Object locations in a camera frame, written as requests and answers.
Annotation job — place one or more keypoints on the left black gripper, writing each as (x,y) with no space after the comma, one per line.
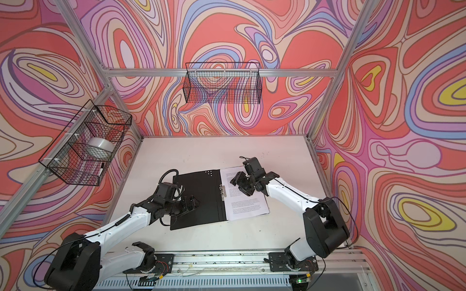
(185,208)

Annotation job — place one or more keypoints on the green circuit board left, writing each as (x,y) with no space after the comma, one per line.
(149,279)

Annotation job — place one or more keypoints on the black wire basket on left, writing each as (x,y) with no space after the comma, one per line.
(70,162)

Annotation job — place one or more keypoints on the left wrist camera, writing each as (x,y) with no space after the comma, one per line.
(167,191)

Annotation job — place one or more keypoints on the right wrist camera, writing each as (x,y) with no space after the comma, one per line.
(254,168)

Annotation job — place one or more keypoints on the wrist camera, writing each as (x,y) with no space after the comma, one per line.
(167,191)
(254,168)

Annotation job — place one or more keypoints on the green circuit board right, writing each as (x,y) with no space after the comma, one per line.
(301,279)

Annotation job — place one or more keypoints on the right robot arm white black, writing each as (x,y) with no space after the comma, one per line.
(325,228)

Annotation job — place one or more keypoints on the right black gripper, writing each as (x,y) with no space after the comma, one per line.
(238,179)

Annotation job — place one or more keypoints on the metal folder clip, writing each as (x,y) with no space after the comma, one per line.
(222,190)

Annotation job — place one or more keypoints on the printed paper sheet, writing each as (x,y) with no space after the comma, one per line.
(237,204)

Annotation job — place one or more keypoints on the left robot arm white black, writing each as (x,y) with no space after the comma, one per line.
(83,261)

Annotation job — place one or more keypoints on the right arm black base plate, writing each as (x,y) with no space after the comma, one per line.
(285,262)

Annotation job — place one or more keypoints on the black wire basket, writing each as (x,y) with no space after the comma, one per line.
(70,162)
(223,83)

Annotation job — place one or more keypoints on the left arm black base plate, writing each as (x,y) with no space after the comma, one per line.
(160,263)

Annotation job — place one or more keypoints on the black wire basket at back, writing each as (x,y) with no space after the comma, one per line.
(223,83)

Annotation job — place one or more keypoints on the orange and black folder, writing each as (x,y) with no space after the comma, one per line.
(203,185)

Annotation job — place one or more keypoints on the green circuit board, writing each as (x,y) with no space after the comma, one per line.
(149,279)
(301,279)

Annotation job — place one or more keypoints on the white tape roll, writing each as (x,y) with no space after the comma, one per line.
(99,148)

